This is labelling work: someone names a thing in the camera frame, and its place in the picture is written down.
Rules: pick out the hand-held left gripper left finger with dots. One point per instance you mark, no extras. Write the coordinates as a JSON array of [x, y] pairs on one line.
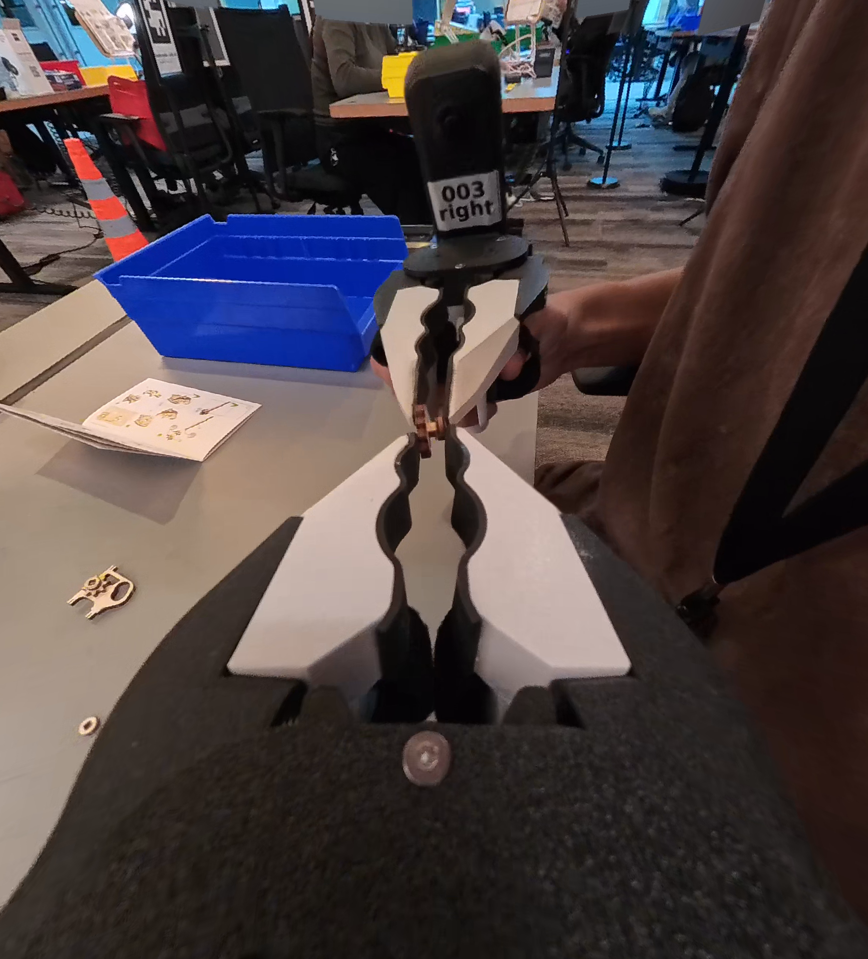
[[306, 599]]

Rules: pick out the white instruction booklet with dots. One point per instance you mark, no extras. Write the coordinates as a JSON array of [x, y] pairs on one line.
[[172, 419]]

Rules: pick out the person's right hand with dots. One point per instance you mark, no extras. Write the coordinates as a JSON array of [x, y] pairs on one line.
[[565, 333]]

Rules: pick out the wooden table with black legs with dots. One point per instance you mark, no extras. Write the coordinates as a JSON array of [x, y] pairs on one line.
[[22, 101]]

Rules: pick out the red chair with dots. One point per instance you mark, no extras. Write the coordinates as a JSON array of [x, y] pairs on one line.
[[142, 112]]

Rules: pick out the flat wooden model part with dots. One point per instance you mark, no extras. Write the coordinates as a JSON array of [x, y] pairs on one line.
[[104, 593]]

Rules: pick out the orange traffic cone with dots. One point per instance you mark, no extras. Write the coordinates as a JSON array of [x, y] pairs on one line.
[[104, 202]]

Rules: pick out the wooden desk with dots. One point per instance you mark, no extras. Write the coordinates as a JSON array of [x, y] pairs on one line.
[[531, 94]]

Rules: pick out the black stanchion base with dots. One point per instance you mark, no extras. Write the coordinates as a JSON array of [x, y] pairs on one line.
[[685, 182]]

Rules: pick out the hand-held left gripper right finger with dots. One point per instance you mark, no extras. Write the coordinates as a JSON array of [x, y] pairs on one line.
[[539, 599]]

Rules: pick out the person's right forearm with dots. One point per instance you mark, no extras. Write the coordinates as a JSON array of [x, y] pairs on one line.
[[632, 318]]

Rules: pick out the black mesh office chair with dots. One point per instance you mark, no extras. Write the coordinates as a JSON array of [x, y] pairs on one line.
[[580, 75]]

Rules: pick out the blue plastic bin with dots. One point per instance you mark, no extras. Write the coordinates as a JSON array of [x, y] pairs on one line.
[[254, 300]]

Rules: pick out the yellow plastic bin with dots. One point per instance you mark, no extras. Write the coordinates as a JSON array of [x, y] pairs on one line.
[[396, 75]]

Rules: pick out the small wooden gear part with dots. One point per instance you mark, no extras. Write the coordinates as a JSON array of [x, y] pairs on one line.
[[425, 431]]

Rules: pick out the white cardboard box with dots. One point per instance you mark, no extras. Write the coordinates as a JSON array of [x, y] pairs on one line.
[[7, 64]]

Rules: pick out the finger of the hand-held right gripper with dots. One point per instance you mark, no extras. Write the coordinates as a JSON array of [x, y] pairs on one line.
[[404, 337], [486, 337]]

